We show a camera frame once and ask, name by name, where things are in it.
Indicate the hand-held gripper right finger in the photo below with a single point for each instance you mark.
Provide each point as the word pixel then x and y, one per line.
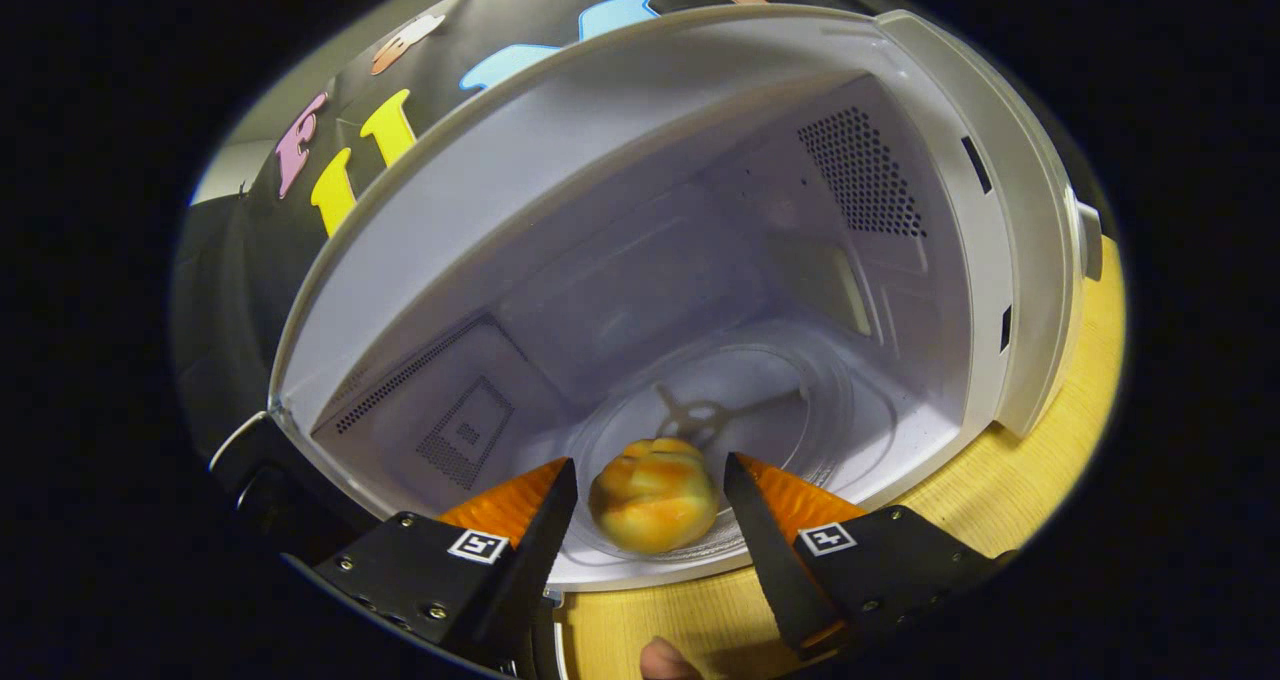
pixel 775 570

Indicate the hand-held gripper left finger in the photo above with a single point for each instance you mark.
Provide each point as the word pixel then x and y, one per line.
pixel 540 550

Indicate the golden bread bun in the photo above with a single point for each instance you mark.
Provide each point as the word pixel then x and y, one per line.
pixel 650 500

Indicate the white microwave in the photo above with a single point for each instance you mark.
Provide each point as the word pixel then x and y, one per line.
pixel 700 210

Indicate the glass turntable plate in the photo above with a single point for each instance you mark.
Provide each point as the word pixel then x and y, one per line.
pixel 800 430

